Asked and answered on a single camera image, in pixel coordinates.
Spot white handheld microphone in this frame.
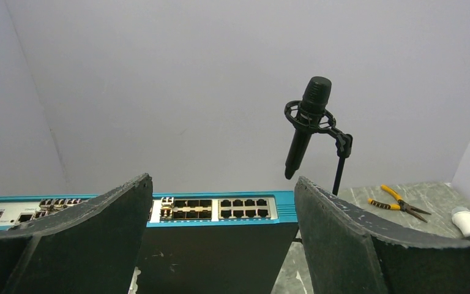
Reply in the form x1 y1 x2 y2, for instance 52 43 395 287
451 206 470 237

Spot black condenser microphone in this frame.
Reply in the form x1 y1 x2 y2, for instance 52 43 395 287
285 76 332 179

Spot yellow black pliers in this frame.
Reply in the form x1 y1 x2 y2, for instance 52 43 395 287
367 185 431 223

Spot blue network switch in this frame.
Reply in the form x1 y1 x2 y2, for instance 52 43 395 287
0 190 299 294

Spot black tripod shock-mount stand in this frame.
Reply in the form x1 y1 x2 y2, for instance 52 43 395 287
283 100 354 197

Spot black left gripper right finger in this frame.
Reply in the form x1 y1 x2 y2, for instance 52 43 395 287
294 176 470 293

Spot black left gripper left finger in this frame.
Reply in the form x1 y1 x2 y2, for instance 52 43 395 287
0 173 153 293

